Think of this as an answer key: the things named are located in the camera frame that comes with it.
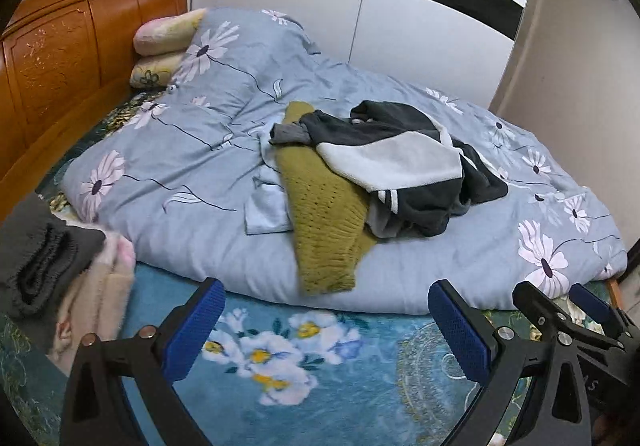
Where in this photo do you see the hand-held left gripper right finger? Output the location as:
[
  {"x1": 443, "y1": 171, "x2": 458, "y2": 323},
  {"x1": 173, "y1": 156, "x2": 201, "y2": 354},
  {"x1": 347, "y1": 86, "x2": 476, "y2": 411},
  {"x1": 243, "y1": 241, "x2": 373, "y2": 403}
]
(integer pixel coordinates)
[{"x1": 427, "y1": 279, "x2": 598, "y2": 446}]

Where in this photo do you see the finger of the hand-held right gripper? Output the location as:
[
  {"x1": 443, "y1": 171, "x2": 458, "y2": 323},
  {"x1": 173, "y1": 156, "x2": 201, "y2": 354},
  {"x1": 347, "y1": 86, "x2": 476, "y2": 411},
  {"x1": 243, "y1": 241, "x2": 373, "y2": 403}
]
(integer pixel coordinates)
[
  {"x1": 569, "y1": 283, "x2": 626, "y2": 334},
  {"x1": 512, "y1": 281, "x2": 568, "y2": 339}
]

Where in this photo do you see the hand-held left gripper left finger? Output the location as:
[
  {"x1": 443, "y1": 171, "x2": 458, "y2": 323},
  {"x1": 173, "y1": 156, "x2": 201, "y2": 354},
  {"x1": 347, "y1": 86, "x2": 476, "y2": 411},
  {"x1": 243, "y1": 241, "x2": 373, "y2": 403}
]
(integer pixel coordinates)
[{"x1": 59, "y1": 277, "x2": 227, "y2": 446}]

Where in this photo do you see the dark grey white fleece jacket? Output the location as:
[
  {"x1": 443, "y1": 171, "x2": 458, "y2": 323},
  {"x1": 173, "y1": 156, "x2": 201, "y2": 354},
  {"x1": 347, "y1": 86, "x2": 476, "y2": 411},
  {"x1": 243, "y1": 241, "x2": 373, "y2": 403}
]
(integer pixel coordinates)
[{"x1": 300, "y1": 100, "x2": 510, "y2": 239}]

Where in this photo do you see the beige fluffy garment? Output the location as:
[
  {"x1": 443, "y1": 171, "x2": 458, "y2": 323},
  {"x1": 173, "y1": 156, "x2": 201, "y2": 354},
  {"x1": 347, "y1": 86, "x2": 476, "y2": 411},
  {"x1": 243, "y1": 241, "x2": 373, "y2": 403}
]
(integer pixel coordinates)
[{"x1": 47, "y1": 221, "x2": 137, "y2": 374}]

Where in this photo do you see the teal floral bed sheet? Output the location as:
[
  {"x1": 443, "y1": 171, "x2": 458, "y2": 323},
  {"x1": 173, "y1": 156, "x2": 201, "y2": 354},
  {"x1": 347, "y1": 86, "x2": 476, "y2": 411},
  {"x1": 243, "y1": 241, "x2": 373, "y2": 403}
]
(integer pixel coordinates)
[{"x1": 0, "y1": 91, "x2": 626, "y2": 446}]

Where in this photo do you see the light blue garment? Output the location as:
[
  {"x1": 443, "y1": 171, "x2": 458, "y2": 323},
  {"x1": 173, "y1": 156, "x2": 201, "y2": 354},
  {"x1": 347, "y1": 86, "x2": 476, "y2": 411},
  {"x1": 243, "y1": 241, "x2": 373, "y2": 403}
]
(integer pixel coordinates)
[{"x1": 244, "y1": 116, "x2": 296, "y2": 234}]

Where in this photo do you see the blue floral duvet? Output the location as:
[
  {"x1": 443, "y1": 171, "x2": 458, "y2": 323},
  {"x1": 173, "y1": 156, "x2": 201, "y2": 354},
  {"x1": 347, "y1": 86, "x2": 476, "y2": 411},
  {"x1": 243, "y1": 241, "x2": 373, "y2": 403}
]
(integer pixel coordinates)
[{"x1": 62, "y1": 6, "x2": 628, "y2": 317}]

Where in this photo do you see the olive green knitted sweater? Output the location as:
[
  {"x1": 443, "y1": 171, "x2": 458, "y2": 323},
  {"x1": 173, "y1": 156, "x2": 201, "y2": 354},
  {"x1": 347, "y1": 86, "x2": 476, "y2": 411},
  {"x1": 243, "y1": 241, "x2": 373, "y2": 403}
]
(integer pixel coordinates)
[{"x1": 272, "y1": 100, "x2": 378, "y2": 296}]

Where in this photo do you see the folded dark grey garment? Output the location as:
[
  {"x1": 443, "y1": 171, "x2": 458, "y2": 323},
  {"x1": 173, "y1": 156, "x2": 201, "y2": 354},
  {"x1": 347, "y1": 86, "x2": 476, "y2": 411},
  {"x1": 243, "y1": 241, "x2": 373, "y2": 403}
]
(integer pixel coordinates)
[{"x1": 0, "y1": 191, "x2": 107, "y2": 319}]

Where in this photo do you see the yellow floral pillow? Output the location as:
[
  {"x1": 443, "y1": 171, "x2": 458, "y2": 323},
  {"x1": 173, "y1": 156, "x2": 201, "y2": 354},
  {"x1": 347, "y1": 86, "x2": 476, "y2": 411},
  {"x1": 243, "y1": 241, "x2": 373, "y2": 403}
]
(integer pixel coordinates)
[{"x1": 130, "y1": 54, "x2": 187, "y2": 90}]

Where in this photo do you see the pink pillow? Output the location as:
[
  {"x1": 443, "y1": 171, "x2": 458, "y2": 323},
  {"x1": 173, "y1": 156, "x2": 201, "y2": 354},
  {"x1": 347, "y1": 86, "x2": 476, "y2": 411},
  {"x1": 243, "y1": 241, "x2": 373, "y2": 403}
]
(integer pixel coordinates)
[{"x1": 133, "y1": 8, "x2": 208, "y2": 55}]

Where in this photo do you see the wooden headboard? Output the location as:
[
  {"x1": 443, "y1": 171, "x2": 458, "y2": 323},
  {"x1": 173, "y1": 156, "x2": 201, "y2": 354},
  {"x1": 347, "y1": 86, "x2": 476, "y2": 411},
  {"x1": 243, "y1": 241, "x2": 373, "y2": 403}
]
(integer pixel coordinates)
[{"x1": 0, "y1": 0, "x2": 188, "y2": 222}]

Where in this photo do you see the white wardrobe with black stripe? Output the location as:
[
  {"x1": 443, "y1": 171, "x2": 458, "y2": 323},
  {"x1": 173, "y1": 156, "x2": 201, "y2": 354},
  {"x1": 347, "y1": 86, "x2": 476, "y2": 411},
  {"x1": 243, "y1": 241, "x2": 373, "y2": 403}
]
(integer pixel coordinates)
[{"x1": 187, "y1": 0, "x2": 538, "y2": 112}]

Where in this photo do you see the wooden bed frame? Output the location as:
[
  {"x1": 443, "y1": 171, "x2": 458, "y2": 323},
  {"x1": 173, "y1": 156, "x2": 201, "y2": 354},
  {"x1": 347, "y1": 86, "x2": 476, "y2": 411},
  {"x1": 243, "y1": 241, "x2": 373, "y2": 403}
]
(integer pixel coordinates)
[{"x1": 605, "y1": 276, "x2": 626, "y2": 312}]

